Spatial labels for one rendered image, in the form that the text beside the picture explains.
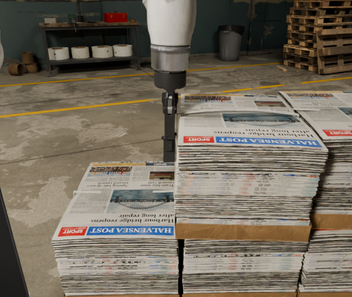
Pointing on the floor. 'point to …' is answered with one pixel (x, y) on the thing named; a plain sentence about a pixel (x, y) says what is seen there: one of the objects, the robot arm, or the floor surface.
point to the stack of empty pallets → (324, 15)
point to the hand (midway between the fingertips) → (169, 149)
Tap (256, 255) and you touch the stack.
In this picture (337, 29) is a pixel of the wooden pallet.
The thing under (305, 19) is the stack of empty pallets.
